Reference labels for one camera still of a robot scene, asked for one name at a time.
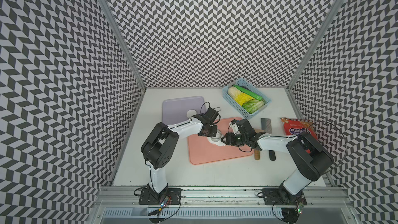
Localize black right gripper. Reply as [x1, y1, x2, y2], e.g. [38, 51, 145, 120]
[220, 133, 248, 146]

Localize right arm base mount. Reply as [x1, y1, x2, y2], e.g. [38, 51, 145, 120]
[257, 188, 307, 206]

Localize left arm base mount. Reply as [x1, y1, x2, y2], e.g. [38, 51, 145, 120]
[139, 185, 182, 205]

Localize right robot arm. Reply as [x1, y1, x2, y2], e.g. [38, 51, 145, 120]
[220, 119, 333, 196]

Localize purple plastic tray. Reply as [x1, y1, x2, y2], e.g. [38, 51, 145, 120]
[162, 96, 204, 125]

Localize white dough piece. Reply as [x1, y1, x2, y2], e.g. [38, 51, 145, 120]
[207, 137, 225, 147]

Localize green lettuce leaves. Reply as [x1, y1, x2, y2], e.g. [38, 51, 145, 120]
[242, 99, 265, 114]

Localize pink cutting board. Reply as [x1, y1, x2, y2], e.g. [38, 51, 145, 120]
[188, 134, 254, 165]

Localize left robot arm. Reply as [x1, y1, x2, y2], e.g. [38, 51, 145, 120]
[141, 107, 221, 195]

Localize light blue perforated plastic basket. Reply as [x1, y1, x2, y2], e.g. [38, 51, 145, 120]
[222, 78, 271, 119]

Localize metal rectangular dough scraper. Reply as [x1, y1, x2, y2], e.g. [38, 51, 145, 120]
[261, 118, 273, 134]

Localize yellow napa cabbage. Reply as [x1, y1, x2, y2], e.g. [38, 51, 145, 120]
[228, 87, 254, 106]

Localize wooden rolling pin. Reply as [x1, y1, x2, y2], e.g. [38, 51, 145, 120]
[254, 129, 265, 161]

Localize metal base rail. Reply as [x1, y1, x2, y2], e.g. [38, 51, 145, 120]
[87, 186, 355, 224]

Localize red snack bag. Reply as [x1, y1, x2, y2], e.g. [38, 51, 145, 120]
[280, 118, 318, 154]

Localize stack of white dumpling wrappers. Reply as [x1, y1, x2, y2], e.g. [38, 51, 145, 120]
[187, 110, 198, 118]

